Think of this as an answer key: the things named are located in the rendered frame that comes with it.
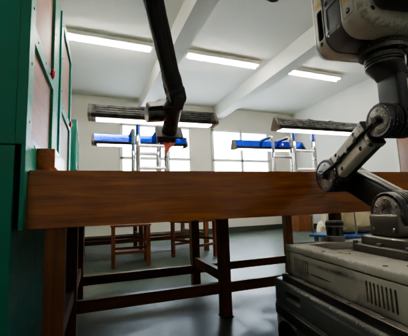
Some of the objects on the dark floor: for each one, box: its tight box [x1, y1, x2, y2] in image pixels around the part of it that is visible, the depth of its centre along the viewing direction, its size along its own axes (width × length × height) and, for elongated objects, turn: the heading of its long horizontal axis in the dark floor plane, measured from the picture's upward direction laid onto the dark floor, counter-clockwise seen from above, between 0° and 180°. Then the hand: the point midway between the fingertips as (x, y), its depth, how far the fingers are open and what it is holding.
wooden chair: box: [110, 223, 151, 269], centre depth 347 cm, size 44×44×91 cm
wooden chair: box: [169, 219, 217, 261], centre depth 381 cm, size 44×44×91 cm
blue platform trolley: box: [309, 212, 371, 241], centre depth 404 cm, size 62×97×94 cm
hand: (165, 150), depth 118 cm, fingers closed
